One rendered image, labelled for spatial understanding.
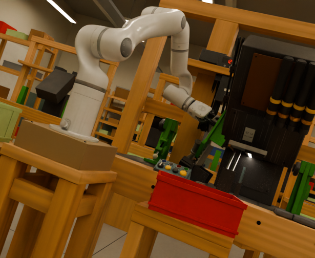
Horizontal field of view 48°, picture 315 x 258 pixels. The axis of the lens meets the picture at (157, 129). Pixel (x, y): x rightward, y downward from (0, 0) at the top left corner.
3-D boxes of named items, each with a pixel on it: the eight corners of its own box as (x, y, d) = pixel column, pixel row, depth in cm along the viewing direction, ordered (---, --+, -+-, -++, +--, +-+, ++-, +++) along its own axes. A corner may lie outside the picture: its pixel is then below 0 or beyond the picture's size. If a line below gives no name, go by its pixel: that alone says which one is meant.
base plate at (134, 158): (345, 243, 140) (347, 238, 141) (106, 154, 173) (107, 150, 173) (325, 228, 181) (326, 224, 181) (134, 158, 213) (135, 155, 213)
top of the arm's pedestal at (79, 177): (78, 185, 112) (82, 173, 112) (-2, 152, 121) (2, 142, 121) (114, 182, 143) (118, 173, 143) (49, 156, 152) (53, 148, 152)
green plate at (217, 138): (215, 155, 167) (239, 117, 167) (200, 145, 170) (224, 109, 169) (217, 156, 178) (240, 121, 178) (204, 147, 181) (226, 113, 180)
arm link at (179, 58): (182, 42, 188) (180, 95, 202) (167, 48, 176) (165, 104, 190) (197, 45, 184) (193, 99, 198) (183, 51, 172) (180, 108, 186)
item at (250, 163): (271, 206, 174) (292, 141, 175) (212, 185, 182) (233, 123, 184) (269, 203, 191) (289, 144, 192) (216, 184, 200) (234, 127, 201)
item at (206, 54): (223, 65, 203) (227, 54, 203) (198, 59, 207) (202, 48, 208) (224, 68, 210) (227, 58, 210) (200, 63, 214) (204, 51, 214)
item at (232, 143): (265, 158, 145) (267, 151, 145) (227, 146, 149) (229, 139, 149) (263, 162, 182) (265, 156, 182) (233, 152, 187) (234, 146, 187)
